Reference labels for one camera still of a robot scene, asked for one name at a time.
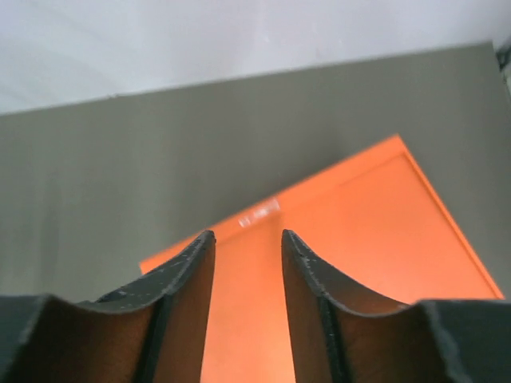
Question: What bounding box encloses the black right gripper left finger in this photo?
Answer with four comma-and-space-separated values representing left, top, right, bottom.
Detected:
1, 231, 216, 382

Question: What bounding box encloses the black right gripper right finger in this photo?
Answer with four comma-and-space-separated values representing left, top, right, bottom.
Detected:
281, 230, 510, 382

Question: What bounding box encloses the orange drawer cabinet box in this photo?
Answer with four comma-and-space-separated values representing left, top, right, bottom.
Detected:
139, 134, 505, 383

